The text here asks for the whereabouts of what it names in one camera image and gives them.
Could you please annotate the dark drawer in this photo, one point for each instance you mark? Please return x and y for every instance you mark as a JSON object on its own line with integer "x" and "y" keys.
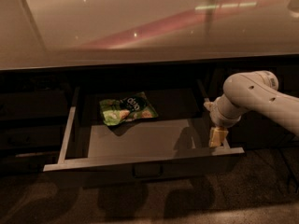
{"x": 32, "y": 105}
{"x": 27, "y": 163}
{"x": 172, "y": 146}
{"x": 41, "y": 136}

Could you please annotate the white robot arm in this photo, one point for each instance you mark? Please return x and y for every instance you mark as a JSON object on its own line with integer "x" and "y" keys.
{"x": 265, "y": 30}

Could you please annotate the green snack bag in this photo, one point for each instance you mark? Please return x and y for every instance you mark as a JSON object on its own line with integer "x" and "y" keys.
{"x": 115, "y": 112}

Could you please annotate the glossy beige countertop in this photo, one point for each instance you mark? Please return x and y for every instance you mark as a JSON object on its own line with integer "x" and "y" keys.
{"x": 37, "y": 34}

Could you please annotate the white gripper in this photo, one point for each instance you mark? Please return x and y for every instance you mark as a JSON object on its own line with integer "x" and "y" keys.
{"x": 220, "y": 117}

